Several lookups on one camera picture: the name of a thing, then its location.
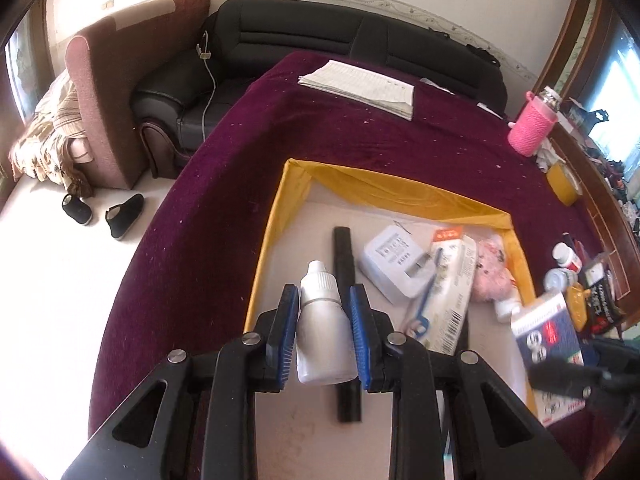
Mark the white and blue box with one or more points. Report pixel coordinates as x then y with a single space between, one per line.
545 330

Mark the brown wooden post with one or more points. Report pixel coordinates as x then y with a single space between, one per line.
570 35

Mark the blue toothbrush package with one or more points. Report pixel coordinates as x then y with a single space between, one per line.
450 300

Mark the black marker pen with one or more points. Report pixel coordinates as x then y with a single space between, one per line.
345 260

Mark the black and red packet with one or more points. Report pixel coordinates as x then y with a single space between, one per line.
602 305

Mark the pink knit-covered bottle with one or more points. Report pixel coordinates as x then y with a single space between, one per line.
530 125

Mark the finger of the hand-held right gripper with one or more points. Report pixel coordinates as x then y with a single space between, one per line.
565 376

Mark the white paper notebook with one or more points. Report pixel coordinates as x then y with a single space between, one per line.
360 87

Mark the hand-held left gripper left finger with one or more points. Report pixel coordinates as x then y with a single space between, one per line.
286 340

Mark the brick-pattern wooden panel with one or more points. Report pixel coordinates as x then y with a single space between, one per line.
600 210

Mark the white bottle green label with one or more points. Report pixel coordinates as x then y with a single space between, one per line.
557 280

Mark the black shoe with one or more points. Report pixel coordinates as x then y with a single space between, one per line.
122 217
77 210

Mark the yellow tape roll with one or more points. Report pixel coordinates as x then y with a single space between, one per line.
560 180

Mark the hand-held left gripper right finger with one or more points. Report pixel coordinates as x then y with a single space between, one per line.
361 340

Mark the white bottle red label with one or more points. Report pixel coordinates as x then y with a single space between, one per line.
567 257

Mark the brown armchair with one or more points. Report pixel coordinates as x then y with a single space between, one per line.
125 85

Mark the white paper slip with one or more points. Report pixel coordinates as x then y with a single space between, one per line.
490 110
437 85

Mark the black sofa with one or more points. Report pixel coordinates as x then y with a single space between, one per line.
300 25

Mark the striped beige blanket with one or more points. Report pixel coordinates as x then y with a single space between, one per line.
50 135

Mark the white power adapter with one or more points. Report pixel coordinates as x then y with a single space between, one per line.
390 260

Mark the white dropper bottle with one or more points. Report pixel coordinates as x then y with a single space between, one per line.
322 340

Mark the pink fluffy badge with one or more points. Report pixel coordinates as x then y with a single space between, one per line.
492 270

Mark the gold foil packet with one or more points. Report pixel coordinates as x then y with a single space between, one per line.
576 307

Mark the yellow-taped cardboard box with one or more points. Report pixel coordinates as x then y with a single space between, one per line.
400 195

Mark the white bottle orange cap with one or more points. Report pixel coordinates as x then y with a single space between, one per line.
506 305

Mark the assorted small clutter pile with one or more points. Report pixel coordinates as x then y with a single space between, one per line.
615 170

